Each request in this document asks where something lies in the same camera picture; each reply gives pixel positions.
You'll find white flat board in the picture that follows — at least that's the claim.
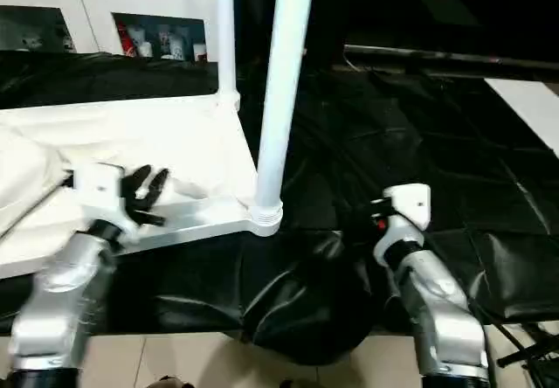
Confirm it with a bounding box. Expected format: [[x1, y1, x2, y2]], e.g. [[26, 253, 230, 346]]
[[483, 77, 559, 158]]

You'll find black work mat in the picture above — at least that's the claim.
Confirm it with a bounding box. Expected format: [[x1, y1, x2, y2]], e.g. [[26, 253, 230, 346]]
[[0, 49, 559, 367]]

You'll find white glass-door cabinet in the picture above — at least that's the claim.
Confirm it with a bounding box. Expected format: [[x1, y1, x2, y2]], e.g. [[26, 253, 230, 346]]
[[0, 0, 219, 64]]

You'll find white plastic table top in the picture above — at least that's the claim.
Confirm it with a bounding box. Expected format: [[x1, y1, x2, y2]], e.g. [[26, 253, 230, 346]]
[[0, 90, 285, 281]]

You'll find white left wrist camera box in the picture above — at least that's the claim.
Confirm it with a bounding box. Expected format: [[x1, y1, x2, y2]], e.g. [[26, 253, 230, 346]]
[[72, 163, 143, 246]]

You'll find black piano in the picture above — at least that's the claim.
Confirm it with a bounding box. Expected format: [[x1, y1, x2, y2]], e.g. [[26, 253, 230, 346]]
[[238, 0, 559, 79]]

